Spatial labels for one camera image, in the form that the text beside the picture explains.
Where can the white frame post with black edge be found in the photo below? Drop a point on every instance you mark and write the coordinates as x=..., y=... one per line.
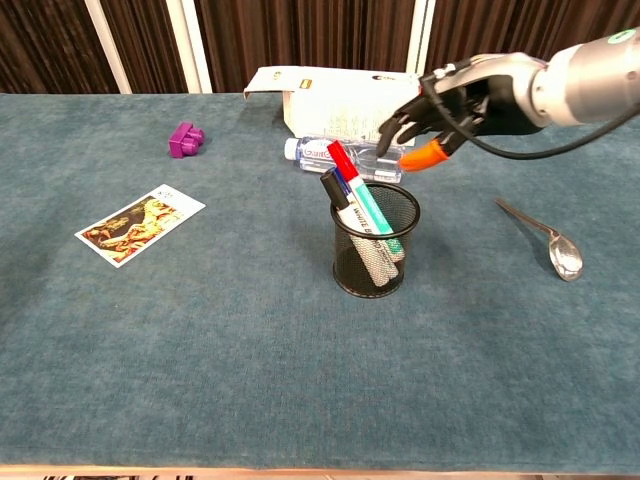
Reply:
x=419, y=35

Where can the picture card with painting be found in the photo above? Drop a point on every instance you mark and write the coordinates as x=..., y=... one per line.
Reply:
x=140, y=225

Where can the clear plastic water bottle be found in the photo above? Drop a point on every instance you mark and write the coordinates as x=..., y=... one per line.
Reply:
x=370, y=160

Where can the black mesh pen cup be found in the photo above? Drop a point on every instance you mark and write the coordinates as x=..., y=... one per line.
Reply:
x=345, y=281

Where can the blue capped whiteboard marker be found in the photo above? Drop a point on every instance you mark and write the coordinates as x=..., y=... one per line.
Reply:
x=343, y=179

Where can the metal spoon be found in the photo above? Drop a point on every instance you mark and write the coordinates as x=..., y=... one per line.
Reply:
x=566, y=257

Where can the wide white frame post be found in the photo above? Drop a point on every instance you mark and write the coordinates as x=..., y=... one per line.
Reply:
x=190, y=45

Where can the thin white frame post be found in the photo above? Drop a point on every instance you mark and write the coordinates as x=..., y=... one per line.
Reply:
x=107, y=45

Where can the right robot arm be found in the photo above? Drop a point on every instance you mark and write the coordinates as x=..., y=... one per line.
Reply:
x=590, y=80

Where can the black capped whiteboard marker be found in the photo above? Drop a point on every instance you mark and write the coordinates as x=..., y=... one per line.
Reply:
x=335, y=192

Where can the red capped whiteboard marker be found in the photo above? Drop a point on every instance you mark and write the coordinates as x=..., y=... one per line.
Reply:
x=345, y=162

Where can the white cardboard carton box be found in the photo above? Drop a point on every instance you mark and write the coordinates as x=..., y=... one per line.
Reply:
x=325, y=105

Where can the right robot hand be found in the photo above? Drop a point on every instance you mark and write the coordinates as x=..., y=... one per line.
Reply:
x=495, y=100

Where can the teal table cloth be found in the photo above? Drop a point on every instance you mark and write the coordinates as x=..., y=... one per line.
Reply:
x=200, y=350

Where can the purple toy building block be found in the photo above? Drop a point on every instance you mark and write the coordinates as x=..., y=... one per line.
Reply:
x=184, y=142

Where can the dark brown pleated curtain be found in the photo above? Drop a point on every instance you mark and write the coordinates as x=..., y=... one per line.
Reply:
x=300, y=35

